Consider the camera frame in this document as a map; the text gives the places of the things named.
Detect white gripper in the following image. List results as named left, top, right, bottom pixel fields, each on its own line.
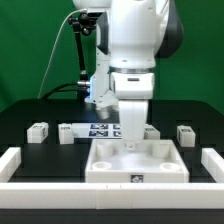
left=111, top=72, right=155, bottom=144

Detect white square tabletop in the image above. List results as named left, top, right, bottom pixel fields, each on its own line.
left=85, top=139, right=189, bottom=183

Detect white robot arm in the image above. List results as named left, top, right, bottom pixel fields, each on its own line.
left=72, top=0, right=183, bottom=148

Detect white fiducial marker plate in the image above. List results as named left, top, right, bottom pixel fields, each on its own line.
left=72, top=123, right=121, bottom=139

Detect white U-shaped fence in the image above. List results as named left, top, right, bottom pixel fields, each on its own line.
left=0, top=147, right=224, bottom=209

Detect black cable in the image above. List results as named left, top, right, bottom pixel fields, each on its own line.
left=41, top=82, right=81, bottom=100

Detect silver mounted camera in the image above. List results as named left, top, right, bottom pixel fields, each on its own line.
left=87, top=10, right=106, bottom=20

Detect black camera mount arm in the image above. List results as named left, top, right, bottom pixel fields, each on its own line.
left=68, top=13, right=96, bottom=101

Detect white cable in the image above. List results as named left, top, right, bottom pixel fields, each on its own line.
left=37, top=9, right=88, bottom=100

